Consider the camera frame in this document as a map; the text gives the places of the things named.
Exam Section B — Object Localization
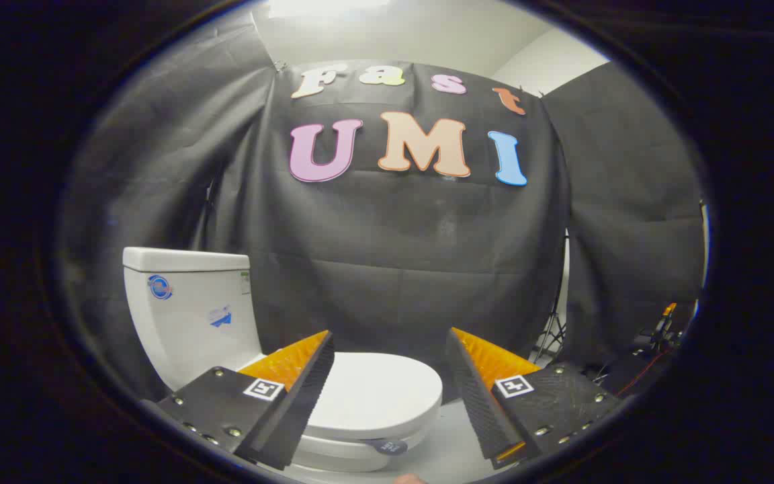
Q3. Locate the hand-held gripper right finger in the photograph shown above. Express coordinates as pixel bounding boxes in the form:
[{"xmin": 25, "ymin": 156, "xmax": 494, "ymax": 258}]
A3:
[{"xmin": 445, "ymin": 327, "xmax": 624, "ymax": 471}]

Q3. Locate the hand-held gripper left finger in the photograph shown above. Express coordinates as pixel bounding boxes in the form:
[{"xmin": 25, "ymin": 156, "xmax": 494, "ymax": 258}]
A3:
[{"xmin": 140, "ymin": 329, "xmax": 335, "ymax": 471}]

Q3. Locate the white toilet lid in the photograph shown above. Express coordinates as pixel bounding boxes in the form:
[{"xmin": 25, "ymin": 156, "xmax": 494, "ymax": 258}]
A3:
[{"xmin": 305, "ymin": 352, "xmax": 443, "ymax": 456}]

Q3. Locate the white toilet seat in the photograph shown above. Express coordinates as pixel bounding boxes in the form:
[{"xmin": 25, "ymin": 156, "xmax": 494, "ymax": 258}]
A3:
[{"xmin": 301, "ymin": 423, "xmax": 431, "ymax": 460}]

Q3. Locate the white toilet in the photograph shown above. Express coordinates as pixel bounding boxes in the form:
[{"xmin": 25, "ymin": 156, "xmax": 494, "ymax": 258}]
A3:
[{"xmin": 123, "ymin": 247, "xmax": 436, "ymax": 475}]

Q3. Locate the black tripod stand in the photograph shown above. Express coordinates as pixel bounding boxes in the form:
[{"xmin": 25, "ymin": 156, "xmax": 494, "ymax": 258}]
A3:
[{"xmin": 531, "ymin": 229, "xmax": 570, "ymax": 365}]

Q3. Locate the black backdrop cloth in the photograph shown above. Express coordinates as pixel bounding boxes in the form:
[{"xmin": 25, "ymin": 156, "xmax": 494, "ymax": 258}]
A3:
[{"xmin": 58, "ymin": 13, "xmax": 707, "ymax": 404}]

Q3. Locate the black device with orange part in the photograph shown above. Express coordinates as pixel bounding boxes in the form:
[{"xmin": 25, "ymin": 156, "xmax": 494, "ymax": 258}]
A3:
[{"xmin": 632, "ymin": 302, "xmax": 683, "ymax": 357}]

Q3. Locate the red cable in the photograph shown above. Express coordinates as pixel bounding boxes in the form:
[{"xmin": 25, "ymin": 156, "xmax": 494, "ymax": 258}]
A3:
[{"xmin": 617, "ymin": 348, "xmax": 671, "ymax": 397}]

